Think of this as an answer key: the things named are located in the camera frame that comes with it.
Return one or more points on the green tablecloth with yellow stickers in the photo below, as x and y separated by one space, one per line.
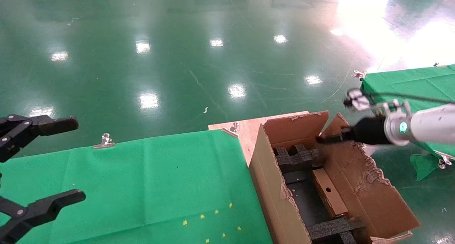
142 187

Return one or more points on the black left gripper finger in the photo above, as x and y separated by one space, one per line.
39 210
39 125

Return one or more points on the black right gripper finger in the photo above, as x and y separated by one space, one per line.
334 139
347 131

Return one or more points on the large open cardboard carton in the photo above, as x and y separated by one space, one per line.
362 187

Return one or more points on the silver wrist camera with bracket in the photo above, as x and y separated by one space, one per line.
355 99

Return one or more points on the plain green tablecloth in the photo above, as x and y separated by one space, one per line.
408 82

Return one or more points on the black foam insert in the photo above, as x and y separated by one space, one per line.
296 158
334 229

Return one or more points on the small cardboard box with hole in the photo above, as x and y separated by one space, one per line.
328 192

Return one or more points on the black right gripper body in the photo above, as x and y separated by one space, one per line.
371 131

